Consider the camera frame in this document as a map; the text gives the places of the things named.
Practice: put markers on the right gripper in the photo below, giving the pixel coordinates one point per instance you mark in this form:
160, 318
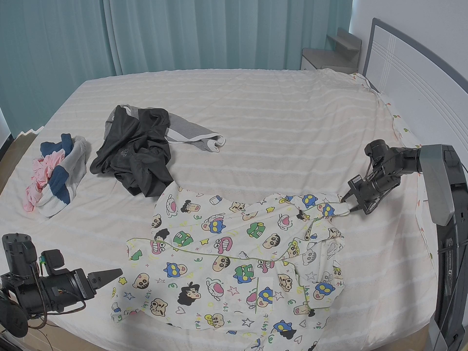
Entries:
376, 188

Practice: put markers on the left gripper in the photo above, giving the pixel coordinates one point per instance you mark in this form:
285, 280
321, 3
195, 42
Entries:
58, 293

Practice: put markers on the white printed pyjama top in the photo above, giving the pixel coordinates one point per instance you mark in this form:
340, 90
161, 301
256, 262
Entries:
237, 269

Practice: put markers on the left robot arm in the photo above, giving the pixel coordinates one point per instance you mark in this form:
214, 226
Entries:
18, 254

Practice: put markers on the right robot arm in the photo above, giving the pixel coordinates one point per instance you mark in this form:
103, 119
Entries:
438, 181

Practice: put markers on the white blue striped sweater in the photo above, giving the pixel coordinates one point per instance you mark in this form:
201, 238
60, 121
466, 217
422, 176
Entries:
71, 174

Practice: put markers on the bed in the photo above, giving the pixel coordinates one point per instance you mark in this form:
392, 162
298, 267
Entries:
274, 123

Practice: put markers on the pink garment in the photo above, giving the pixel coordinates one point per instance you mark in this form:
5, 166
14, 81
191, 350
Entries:
40, 176

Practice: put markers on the black garment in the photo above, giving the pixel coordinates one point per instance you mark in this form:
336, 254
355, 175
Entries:
135, 155

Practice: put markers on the grey bedside table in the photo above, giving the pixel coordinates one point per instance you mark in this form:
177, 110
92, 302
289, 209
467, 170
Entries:
329, 59

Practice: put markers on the grey garment with white trim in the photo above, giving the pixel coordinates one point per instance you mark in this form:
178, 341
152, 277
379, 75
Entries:
190, 132

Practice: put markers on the blue-green curtain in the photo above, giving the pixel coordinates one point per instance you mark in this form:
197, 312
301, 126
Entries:
201, 24

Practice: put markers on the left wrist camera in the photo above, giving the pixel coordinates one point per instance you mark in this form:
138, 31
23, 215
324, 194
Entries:
52, 263

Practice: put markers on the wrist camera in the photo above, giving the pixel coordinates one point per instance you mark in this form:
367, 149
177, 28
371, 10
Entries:
52, 263
376, 151

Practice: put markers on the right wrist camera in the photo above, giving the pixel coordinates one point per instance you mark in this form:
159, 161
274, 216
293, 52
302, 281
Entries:
376, 151

